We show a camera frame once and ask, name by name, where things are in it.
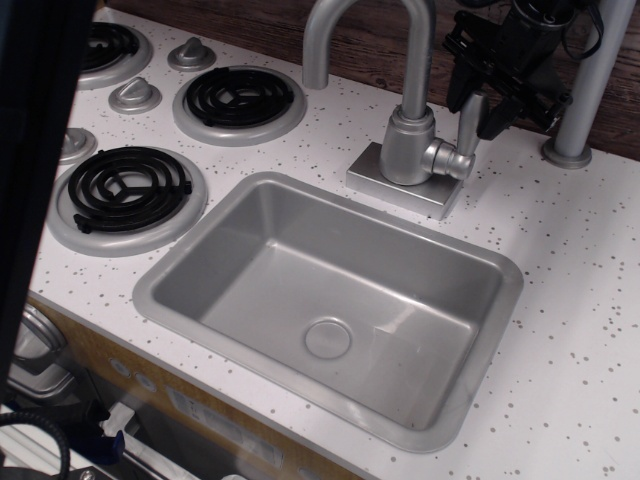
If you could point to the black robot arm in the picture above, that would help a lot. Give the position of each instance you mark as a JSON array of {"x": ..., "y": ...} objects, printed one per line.
[{"x": 515, "y": 59}]

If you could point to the grey vertical support pole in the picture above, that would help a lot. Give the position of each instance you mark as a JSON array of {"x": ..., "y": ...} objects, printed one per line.
[{"x": 569, "y": 148}]

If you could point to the front silver stove knob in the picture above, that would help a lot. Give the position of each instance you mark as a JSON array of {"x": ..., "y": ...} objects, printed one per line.
[{"x": 78, "y": 145}]

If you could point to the silver faucet lever handle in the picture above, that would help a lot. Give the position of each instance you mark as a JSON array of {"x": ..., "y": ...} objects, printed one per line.
[{"x": 457, "y": 161}]

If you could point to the silver oven dial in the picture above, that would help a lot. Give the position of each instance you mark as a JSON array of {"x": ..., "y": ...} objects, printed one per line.
[{"x": 39, "y": 342}]

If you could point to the silver stove knob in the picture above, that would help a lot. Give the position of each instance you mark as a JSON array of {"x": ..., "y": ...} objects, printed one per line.
[
  {"x": 191, "y": 56},
  {"x": 135, "y": 97},
  {"x": 78, "y": 145}
]

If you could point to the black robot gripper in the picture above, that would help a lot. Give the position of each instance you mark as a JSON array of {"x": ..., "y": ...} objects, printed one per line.
[{"x": 515, "y": 59}]

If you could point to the silver gooseneck toy faucet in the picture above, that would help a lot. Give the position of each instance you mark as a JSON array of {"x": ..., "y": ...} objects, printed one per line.
[{"x": 381, "y": 136}]

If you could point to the blue clamp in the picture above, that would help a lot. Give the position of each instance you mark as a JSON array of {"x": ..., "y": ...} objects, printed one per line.
[{"x": 111, "y": 448}]

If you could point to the dark foreground post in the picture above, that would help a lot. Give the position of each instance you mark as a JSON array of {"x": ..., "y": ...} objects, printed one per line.
[{"x": 42, "y": 48}]

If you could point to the middle silver stove knob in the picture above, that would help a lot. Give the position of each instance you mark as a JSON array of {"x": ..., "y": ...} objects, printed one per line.
[{"x": 135, "y": 97}]

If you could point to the middle black coil burner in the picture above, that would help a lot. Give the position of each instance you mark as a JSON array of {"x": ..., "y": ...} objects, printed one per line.
[{"x": 238, "y": 106}]

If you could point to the front black coil burner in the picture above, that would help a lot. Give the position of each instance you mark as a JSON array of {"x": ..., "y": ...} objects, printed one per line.
[{"x": 126, "y": 201}]

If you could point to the back left coil burner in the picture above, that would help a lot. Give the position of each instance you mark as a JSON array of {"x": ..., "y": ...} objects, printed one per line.
[{"x": 114, "y": 53}]

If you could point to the back silver stove knob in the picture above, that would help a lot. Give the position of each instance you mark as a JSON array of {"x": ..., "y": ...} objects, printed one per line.
[{"x": 191, "y": 56}]

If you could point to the black coil burner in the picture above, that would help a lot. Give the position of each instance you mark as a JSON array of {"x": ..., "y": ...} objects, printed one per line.
[
  {"x": 126, "y": 201},
  {"x": 238, "y": 106}
]

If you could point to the grey plastic sink basin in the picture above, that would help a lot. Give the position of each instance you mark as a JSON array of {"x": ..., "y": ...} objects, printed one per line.
[{"x": 386, "y": 324}]

